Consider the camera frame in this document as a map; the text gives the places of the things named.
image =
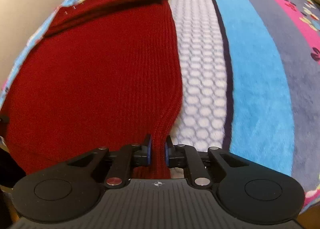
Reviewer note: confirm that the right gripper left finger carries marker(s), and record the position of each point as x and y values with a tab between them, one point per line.
125	160

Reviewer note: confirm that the floral striped bed blanket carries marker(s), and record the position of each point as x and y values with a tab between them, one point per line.
250	81

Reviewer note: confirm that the red knit sweater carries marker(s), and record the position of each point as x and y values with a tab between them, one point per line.
105	74

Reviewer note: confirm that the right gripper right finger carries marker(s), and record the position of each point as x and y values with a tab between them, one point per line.
192	162

